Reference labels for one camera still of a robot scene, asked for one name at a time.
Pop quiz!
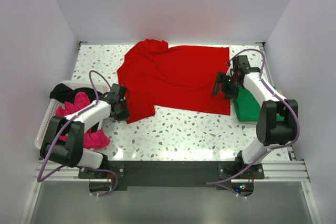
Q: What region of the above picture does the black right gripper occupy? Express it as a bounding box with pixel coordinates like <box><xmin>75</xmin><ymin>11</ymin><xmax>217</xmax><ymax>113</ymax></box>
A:
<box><xmin>211</xmin><ymin>71</ymin><xmax>242</xmax><ymax>100</ymax></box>

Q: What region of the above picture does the red t-shirt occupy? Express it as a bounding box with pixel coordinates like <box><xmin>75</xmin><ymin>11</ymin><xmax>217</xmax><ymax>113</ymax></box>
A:
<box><xmin>117</xmin><ymin>39</ymin><xmax>230</xmax><ymax>124</ymax></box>

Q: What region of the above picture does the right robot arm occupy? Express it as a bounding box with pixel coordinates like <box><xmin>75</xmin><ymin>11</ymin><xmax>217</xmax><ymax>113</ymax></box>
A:
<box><xmin>212</xmin><ymin>68</ymin><xmax>300</xmax><ymax>178</ymax></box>

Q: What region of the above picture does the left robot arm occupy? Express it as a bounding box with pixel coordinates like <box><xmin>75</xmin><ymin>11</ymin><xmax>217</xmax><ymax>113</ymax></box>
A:
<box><xmin>40</xmin><ymin>94</ymin><xmax>130</xmax><ymax>178</ymax></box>

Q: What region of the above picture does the green folded t-shirt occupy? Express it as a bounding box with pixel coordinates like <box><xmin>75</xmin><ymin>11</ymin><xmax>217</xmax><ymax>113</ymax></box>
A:
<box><xmin>233</xmin><ymin>87</ymin><xmax>286</xmax><ymax>122</ymax></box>

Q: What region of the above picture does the white plastic laundry basket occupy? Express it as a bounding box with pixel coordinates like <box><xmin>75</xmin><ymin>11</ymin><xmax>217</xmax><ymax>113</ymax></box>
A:
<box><xmin>35</xmin><ymin>81</ymin><xmax>111</xmax><ymax>150</ymax></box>

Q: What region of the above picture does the pink garment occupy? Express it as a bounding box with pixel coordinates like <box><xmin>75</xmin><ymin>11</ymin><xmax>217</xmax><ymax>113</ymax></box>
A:
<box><xmin>55</xmin><ymin>91</ymin><xmax>111</xmax><ymax>151</ymax></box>

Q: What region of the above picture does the tan cardboard board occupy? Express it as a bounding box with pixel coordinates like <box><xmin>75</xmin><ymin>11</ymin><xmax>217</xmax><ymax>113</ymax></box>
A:
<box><xmin>237</xmin><ymin>89</ymin><xmax>284</xmax><ymax>125</ymax></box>

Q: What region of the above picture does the black garment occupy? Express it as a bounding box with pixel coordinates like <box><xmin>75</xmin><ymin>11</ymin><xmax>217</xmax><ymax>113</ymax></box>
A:
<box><xmin>49</xmin><ymin>83</ymin><xmax>111</xmax><ymax>135</ymax></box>

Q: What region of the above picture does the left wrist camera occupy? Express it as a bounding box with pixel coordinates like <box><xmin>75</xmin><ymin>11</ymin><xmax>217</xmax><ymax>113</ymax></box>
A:
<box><xmin>107</xmin><ymin>83</ymin><xmax>127</xmax><ymax>101</ymax></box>

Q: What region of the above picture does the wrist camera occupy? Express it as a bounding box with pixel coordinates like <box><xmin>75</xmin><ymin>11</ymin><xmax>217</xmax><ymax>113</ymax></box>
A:
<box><xmin>232</xmin><ymin>55</ymin><xmax>250</xmax><ymax>71</ymax></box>
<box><xmin>107</xmin><ymin>83</ymin><xmax>127</xmax><ymax>101</ymax></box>

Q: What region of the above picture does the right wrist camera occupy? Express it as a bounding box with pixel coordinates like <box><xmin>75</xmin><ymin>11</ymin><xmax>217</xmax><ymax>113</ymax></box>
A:
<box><xmin>232</xmin><ymin>55</ymin><xmax>250</xmax><ymax>71</ymax></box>

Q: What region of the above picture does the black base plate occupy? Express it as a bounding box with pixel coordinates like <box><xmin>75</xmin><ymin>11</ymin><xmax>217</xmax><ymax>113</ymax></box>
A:
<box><xmin>78</xmin><ymin>159</ymin><xmax>265</xmax><ymax>195</ymax></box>

